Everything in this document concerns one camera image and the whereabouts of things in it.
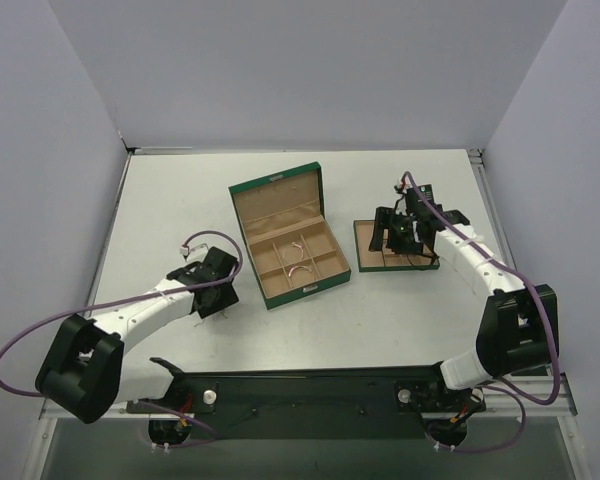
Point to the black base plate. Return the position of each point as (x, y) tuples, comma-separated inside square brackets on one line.
[(325, 404)]

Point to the silver pearl bangle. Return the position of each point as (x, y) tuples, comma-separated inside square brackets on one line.
[(301, 274), (293, 252)]

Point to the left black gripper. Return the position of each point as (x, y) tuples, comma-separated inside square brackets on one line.
[(220, 298)]

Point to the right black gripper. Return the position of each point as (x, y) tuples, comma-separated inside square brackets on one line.
[(383, 230)]

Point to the green jewelry box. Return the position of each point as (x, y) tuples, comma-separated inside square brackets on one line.
[(283, 207)]

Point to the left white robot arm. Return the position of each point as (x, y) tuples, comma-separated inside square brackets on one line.
[(84, 370)]

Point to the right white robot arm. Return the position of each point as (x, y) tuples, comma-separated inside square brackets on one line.
[(519, 325)]

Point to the aluminium frame rail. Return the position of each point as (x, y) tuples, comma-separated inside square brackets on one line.
[(294, 254)]

